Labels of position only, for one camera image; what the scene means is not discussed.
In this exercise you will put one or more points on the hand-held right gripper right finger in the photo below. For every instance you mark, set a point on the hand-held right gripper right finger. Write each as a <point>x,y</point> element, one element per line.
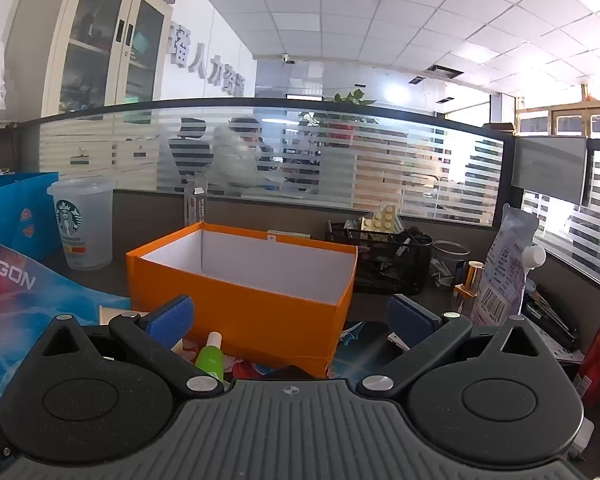
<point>411,317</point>

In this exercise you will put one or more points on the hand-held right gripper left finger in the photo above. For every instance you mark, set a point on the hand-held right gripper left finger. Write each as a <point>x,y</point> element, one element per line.
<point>172,316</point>

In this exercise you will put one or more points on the orange cardboard box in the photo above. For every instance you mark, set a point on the orange cardboard box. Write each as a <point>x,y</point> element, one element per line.
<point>260,320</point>

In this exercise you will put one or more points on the green bottle white cap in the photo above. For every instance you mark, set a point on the green bottle white cap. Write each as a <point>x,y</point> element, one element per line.
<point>210,357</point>

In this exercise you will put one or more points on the black mesh desk organizer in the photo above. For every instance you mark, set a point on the black mesh desk organizer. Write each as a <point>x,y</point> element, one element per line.
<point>390,265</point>

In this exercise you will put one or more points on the perfume bottle gold cap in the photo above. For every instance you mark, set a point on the perfume bottle gold cap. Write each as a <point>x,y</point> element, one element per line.
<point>467,287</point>

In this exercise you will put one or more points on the white purple spout pouch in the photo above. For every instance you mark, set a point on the white purple spout pouch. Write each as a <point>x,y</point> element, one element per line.
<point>502,270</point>

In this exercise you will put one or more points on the yellow pill blister pack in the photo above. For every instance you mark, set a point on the yellow pill blister pack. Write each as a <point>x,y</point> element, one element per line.
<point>380,219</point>

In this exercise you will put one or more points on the small black white carton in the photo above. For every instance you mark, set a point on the small black white carton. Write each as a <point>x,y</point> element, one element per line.
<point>196,205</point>

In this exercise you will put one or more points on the translucent plastic cup green logo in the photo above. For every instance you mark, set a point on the translucent plastic cup green logo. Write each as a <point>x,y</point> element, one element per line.
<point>82,230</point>

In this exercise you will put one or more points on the bundle of marker pens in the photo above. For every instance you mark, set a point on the bundle of marker pens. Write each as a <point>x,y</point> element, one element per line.
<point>550,312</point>

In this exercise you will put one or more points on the colourful printed mouse pad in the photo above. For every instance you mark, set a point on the colourful printed mouse pad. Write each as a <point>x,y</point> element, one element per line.
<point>25,320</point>

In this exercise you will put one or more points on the striped frosted glass partition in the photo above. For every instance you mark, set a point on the striped frosted glass partition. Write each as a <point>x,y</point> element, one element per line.
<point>390,170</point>

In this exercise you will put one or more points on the black office chair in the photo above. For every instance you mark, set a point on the black office chair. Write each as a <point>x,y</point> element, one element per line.
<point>190,155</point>

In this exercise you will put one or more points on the blue paper bag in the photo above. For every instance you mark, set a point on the blue paper bag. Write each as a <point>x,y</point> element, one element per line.
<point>15,215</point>

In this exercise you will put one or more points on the striped glass side partition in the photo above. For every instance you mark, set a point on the striped glass side partition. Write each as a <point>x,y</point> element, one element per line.
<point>595,240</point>

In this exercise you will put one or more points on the grey partition panel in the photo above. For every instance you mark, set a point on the grey partition panel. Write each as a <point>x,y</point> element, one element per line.
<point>550,167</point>

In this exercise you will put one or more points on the potted green plant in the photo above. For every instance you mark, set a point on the potted green plant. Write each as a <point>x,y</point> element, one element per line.
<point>345,115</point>

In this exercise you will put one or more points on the beige glass-door cabinet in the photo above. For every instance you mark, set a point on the beige glass-door cabinet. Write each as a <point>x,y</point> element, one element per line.
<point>100,40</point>

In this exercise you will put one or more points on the grey wall lettering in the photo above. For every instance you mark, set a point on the grey wall lettering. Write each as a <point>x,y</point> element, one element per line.
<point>205,62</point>

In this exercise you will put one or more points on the ceiling security camera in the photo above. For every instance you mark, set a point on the ceiling security camera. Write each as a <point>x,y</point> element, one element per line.
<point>286,58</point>

